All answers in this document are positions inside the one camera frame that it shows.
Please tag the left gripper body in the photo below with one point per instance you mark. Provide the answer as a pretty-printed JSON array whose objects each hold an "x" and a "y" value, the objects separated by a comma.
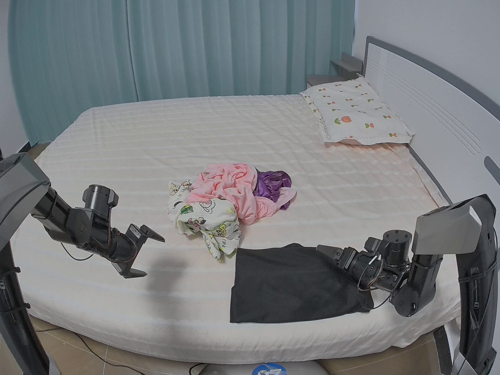
[{"x": 123, "y": 248}]

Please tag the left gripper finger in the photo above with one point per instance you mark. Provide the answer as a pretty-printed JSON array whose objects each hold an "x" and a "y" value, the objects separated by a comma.
[
  {"x": 131, "y": 272},
  {"x": 151, "y": 233}
]

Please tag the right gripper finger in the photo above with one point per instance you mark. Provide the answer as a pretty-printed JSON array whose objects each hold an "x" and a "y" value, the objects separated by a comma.
[{"x": 328, "y": 251}]

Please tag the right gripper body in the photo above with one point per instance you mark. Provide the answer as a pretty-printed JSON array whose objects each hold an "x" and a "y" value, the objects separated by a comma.
[{"x": 357, "y": 262}]

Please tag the black T-shirt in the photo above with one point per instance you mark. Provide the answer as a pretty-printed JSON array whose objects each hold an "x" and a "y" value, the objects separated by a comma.
[{"x": 289, "y": 287}]

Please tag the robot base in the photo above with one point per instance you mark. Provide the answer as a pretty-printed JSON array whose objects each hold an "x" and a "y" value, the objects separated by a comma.
[{"x": 265, "y": 369}]

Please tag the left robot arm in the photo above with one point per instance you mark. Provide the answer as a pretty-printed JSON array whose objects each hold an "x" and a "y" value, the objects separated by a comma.
[{"x": 58, "y": 225}]

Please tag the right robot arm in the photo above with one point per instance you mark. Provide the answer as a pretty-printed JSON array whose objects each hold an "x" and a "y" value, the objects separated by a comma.
[{"x": 449, "y": 256}]

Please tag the pile of clothes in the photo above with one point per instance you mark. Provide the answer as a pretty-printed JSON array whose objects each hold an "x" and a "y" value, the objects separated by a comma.
[{"x": 226, "y": 201}]

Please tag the bed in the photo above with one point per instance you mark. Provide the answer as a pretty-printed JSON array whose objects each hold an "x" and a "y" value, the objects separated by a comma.
[{"x": 234, "y": 150}]

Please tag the white printed pillow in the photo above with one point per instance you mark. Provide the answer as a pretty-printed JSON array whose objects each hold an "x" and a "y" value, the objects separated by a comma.
[{"x": 355, "y": 111}]

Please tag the grey bedside table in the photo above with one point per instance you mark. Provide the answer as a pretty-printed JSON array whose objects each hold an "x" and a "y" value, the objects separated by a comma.
[{"x": 336, "y": 72}]

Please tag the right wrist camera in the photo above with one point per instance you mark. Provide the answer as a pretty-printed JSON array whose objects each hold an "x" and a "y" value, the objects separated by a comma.
[{"x": 373, "y": 244}]

